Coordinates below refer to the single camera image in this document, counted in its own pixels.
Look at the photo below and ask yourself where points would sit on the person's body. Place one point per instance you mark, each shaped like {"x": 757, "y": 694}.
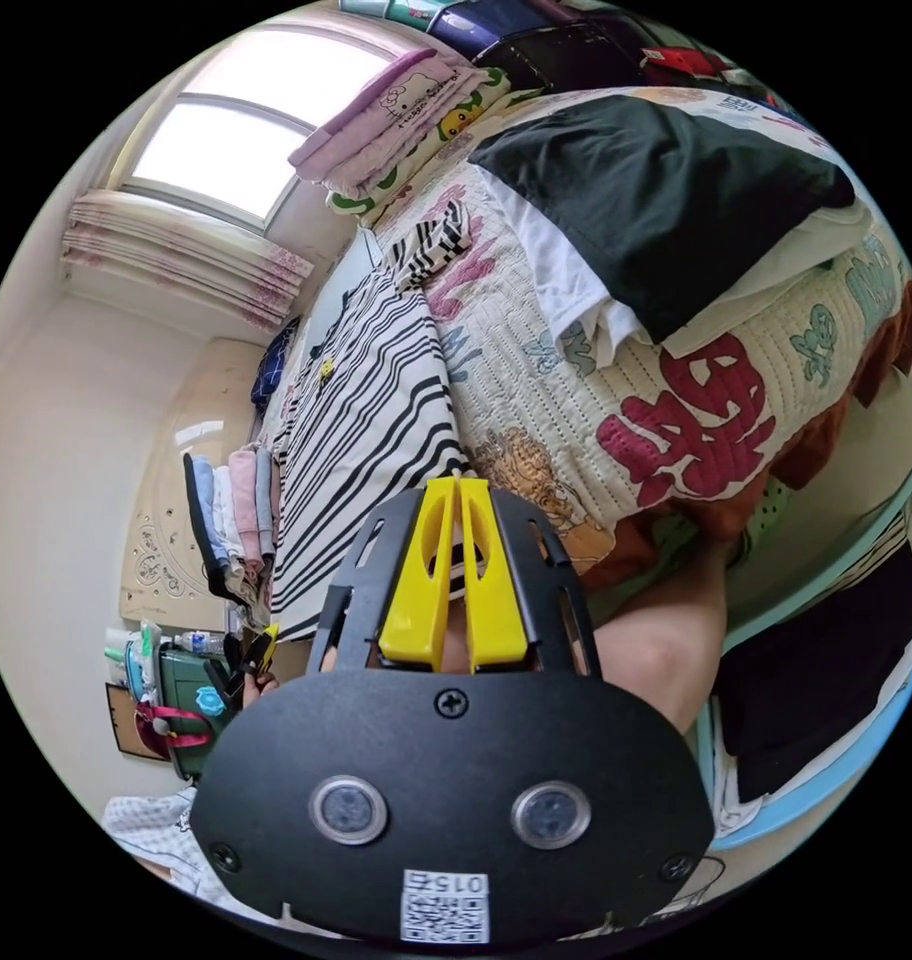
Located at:
{"x": 658, "y": 645}

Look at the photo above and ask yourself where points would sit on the green and yellow printed pillow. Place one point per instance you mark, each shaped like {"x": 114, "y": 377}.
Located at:
{"x": 433, "y": 139}

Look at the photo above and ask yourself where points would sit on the light blue basket with clothes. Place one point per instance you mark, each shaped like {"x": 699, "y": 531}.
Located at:
{"x": 808, "y": 675}

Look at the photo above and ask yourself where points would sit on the person's left hand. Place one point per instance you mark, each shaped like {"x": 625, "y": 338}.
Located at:
{"x": 261, "y": 684}

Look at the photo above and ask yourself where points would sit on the dark storage boxes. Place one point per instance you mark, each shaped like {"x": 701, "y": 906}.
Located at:
{"x": 568, "y": 37}

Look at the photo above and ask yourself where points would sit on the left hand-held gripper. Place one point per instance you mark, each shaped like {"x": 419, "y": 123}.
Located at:
{"x": 235, "y": 671}

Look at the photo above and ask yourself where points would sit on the folded purple blanket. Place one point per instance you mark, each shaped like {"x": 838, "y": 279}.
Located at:
{"x": 381, "y": 112}

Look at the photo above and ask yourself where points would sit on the pile of black and white clothes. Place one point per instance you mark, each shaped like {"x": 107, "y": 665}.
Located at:
{"x": 651, "y": 202}

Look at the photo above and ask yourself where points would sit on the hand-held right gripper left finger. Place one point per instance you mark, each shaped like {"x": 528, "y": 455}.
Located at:
{"x": 411, "y": 600}

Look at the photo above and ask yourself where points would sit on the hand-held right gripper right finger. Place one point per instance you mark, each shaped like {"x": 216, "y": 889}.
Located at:
{"x": 497, "y": 615}

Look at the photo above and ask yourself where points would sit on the pink printed curtain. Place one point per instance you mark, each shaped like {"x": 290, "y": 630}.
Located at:
{"x": 186, "y": 251}

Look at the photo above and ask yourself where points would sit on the window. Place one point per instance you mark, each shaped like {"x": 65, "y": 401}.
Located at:
{"x": 223, "y": 135}

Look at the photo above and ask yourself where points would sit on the pile of folded pastel clothes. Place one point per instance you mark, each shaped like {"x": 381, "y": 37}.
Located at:
{"x": 235, "y": 517}

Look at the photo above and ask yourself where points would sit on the bed with printed quilt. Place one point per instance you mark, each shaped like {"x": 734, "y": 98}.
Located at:
{"x": 726, "y": 360}

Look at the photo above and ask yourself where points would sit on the navy checked pillow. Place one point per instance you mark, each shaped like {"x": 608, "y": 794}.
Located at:
{"x": 272, "y": 364}

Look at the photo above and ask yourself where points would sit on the black and white striped shirt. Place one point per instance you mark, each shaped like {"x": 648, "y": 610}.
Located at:
{"x": 358, "y": 420}

